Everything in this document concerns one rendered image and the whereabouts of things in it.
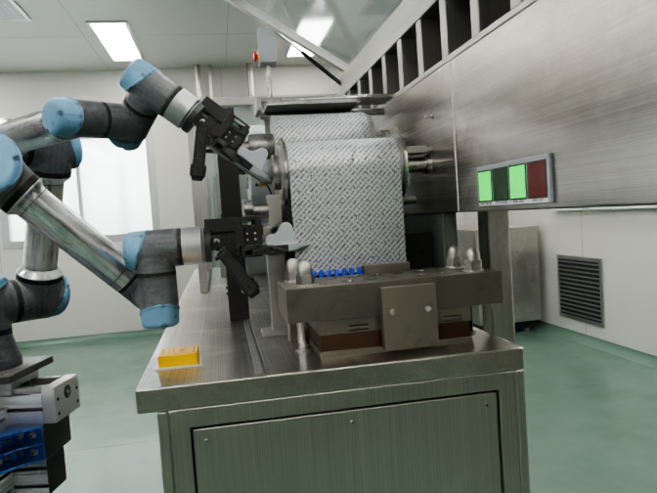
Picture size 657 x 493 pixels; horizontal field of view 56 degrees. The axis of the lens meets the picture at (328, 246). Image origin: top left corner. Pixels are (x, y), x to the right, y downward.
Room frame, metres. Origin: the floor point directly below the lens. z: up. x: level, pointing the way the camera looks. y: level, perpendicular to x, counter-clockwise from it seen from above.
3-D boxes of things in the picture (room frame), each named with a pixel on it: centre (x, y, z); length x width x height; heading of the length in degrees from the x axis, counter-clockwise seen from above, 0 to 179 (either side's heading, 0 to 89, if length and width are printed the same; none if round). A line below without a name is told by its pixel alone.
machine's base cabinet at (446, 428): (2.27, 0.20, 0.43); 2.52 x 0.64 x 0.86; 10
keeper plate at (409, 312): (1.09, -0.13, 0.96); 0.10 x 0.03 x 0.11; 100
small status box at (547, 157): (1.00, -0.30, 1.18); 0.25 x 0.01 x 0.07; 10
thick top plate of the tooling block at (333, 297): (1.18, -0.10, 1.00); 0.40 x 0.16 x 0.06; 100
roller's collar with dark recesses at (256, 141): (1.57, 0.15, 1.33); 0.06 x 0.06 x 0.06; 10
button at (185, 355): (1.13, 0.29, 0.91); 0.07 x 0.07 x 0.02; 10
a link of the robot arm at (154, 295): (1.24, 0.35, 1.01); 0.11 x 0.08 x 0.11; 25
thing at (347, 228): (1.29, -0.05, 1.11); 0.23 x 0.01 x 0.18; 100
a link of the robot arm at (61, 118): (1.39, 0.64, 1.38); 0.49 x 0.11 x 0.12; 50
